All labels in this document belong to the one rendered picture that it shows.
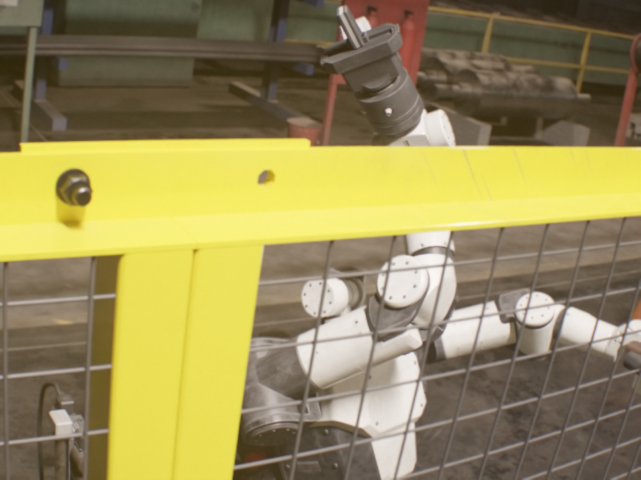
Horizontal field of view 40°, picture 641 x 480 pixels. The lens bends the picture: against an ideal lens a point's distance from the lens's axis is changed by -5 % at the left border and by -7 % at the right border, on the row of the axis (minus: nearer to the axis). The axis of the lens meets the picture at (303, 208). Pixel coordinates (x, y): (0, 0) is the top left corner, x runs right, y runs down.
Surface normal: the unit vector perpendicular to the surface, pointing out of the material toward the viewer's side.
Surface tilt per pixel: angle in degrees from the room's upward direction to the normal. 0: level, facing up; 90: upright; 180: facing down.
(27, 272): 0
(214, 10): 90
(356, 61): 113
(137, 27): 90
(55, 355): 0
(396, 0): 90
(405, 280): 57
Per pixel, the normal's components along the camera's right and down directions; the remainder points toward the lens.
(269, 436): 0.23, 0.81
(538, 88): 0.51, -0.22
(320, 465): -0.51, 0.18
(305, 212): 0.15, -0.94
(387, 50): -0.04, 0.65
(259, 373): -0.47, -0.40
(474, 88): -0.85, 0.04
